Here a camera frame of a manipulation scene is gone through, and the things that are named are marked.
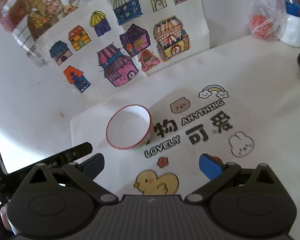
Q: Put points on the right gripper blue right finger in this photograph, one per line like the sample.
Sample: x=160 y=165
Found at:
x=219 y=175

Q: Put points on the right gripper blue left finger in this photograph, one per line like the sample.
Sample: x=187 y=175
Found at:
x=82 y=175

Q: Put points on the white ceramic bowl red rim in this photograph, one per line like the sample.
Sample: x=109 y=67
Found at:
x=130 y=127

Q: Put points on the person's left hand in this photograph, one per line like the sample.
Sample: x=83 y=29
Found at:
x=3 y=215

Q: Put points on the white printed table mat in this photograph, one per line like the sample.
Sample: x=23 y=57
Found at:
x=239 y=102

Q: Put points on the red round object in bag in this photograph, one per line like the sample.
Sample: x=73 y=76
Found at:
x=261 y=27

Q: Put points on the coloured houses drawing sheet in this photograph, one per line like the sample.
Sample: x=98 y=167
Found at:
x=107 y=45

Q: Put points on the white blue snowman bottle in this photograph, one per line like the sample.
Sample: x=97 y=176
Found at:
x=290 y=28

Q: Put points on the clear plastic bag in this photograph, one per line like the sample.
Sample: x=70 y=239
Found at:
x=275 y=10

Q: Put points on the large coloured figure drawing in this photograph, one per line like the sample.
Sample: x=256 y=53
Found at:
x=27 y=20

